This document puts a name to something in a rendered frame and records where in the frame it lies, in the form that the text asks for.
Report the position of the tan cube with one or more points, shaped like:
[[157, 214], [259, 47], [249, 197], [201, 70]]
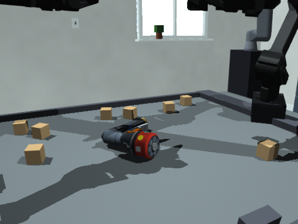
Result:
[[168, 107], [40, 131], [20, 127], [186, 100], [106, 113], [35, 154], [267, 150], [129, 112]]

